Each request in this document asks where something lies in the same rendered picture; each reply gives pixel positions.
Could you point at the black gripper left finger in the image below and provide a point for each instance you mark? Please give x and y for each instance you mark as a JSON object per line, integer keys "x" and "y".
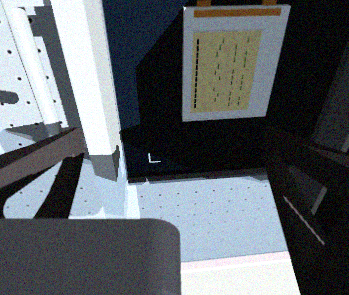
{"x": 20, "y": 167}

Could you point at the white box-shaped imager with drawer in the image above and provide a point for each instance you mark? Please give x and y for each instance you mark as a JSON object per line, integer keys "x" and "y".
{"x": 124, "y": 59}

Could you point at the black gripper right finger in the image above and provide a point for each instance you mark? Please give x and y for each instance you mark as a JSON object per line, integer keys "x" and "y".
{"x": 320, "y": 263}

